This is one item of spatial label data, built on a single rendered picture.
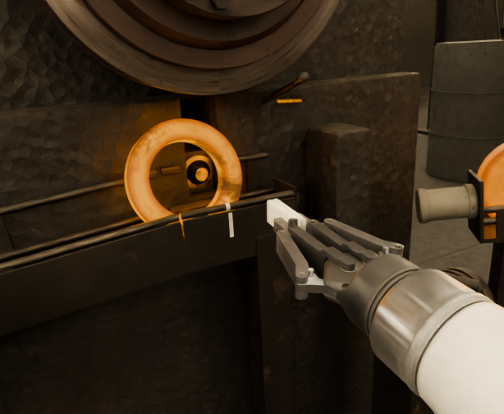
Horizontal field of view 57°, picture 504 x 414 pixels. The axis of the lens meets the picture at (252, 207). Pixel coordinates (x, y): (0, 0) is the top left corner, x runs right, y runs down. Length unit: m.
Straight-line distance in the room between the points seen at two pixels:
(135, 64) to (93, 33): 0.06
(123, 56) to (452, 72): 2.82
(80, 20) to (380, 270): 0.45
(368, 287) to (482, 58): 2.91
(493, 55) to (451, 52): 0.24
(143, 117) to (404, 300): 0.51
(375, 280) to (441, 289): 0.06
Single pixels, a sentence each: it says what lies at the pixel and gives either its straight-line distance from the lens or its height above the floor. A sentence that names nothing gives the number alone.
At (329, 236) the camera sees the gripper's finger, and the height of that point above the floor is 0.75.
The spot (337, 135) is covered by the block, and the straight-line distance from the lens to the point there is 0.79.
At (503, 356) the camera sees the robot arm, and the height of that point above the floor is 0.76.
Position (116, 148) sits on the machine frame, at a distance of 0.75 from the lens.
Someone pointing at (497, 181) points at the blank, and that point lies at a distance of 0.86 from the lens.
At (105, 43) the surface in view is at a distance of 0.64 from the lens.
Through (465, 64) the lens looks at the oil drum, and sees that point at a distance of 3.27.
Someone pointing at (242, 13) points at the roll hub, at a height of 0.98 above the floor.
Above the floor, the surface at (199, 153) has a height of 0.77.
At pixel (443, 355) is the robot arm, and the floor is 0.74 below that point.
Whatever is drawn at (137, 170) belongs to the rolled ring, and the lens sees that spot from 0.71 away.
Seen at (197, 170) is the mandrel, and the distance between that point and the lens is 0.80.
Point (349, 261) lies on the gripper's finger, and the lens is 0.45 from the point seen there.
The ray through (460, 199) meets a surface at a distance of 0.84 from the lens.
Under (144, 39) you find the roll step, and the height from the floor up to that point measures 0.96.
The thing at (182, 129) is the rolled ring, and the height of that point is 0.83.
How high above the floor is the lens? 0.95
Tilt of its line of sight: 19 degrees down
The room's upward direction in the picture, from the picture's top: 3 degrees counter-clockwise
